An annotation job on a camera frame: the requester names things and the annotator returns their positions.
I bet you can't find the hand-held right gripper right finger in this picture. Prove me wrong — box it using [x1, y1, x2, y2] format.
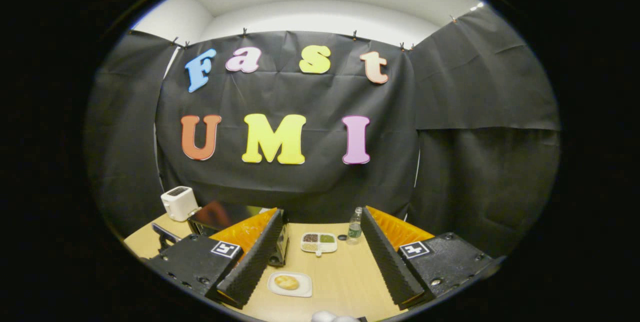
[361, 205, 501, 311]

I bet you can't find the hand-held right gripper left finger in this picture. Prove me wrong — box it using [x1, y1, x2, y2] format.
[142, 207, 285, 311]

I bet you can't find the golden bread bun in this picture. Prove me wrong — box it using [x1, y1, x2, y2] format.
[274, 275, 300, 291]

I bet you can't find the black electric oven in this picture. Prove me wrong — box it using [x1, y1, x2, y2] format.
[151, 201, 290, 268]

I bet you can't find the clear plastic water bottle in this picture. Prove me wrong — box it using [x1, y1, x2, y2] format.
[346, 207, 363, 246]

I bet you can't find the white square plate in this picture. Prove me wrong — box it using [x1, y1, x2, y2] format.
[267, 271, 313, 298]

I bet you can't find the white divided dish with beans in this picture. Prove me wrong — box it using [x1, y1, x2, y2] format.
[300, 232, 338, 257]

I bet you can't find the white toaster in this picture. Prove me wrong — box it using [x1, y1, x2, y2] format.
[160, 186, 199, 222]

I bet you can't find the black backdrop cloth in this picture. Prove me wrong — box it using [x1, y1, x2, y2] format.
[84, 4, 561, 258]

